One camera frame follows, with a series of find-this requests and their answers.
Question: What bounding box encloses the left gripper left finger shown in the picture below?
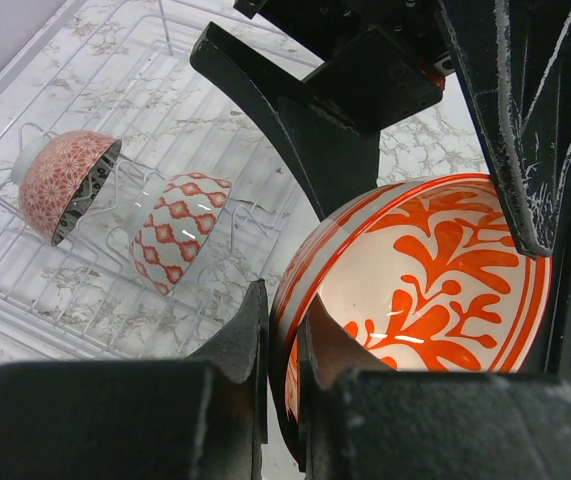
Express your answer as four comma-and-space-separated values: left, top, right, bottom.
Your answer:
0, 280, 269, 479

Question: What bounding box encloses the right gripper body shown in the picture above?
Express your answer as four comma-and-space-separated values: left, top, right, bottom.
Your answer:
234, 1, 454, 132

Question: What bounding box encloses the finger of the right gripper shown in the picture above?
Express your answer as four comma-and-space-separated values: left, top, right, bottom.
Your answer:
436, 1, 571, 257
190, 22, 380, 220

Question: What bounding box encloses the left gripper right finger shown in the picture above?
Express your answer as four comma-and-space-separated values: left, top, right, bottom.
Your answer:
297, 299, 571, 479

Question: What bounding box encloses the orange floral bowl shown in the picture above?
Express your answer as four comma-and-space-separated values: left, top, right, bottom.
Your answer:
269, 173, 553, 455

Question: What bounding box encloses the blue patterned bowl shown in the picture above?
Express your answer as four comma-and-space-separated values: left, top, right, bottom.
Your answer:
121, 172, 232, 296

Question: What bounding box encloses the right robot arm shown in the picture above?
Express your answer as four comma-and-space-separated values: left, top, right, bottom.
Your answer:
190, 1, 571, 382

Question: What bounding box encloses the clear wire dish rack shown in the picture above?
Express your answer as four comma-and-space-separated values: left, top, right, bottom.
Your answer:
0, 1, 318, 361

